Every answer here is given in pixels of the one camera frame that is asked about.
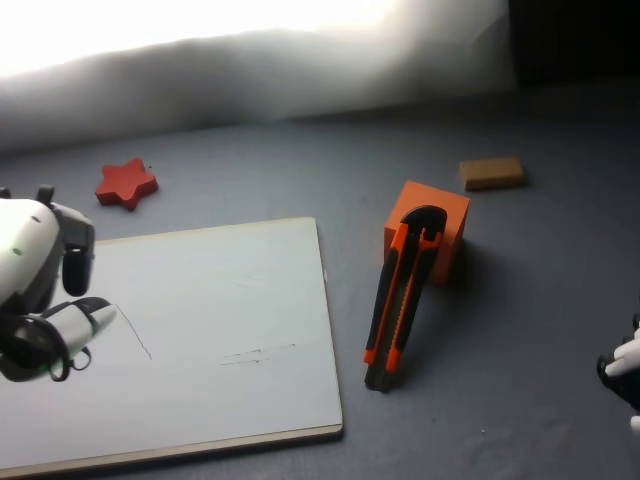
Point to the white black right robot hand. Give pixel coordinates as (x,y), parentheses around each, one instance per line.
(625,367)

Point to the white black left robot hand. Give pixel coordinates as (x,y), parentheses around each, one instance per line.
(27,245)

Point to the orange black utility knife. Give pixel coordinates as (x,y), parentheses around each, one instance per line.
(400,290)

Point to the red star block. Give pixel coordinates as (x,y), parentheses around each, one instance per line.
(127,185)

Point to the grey table cloth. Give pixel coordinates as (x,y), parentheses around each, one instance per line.
(520,300)

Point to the white cutting board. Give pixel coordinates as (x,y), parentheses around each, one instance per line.
(210,325)

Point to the orange cube block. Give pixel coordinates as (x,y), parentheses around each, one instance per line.
(452,235)

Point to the tan rectangular block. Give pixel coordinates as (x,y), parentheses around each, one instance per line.
(492,173)

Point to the white backdrop cloth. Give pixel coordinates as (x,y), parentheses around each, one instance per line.
(250,75)

